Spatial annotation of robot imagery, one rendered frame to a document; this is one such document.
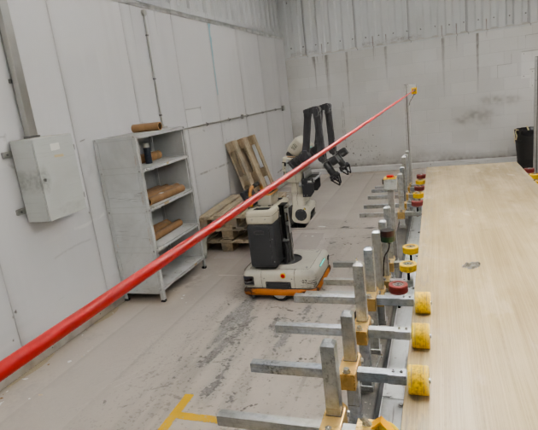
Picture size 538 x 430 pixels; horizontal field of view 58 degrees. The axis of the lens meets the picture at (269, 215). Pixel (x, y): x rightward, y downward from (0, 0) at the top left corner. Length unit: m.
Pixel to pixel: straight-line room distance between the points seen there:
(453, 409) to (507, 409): 0.13
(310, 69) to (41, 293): 7.50
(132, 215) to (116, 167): 0.45
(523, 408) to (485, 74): 8.81
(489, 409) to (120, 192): 3.69
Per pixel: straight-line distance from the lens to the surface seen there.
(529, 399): 1.51
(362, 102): 10.05
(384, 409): 1.90
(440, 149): 10.04
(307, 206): 4.13
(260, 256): 4.22
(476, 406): 1.46
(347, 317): 1.43
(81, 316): 0.29
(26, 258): 4.00
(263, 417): 1.33
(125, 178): 4.47
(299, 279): 4.14
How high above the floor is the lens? 1.75
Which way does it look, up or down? 14 degrees down
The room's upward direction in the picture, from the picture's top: 7 degrees counter-clockwise
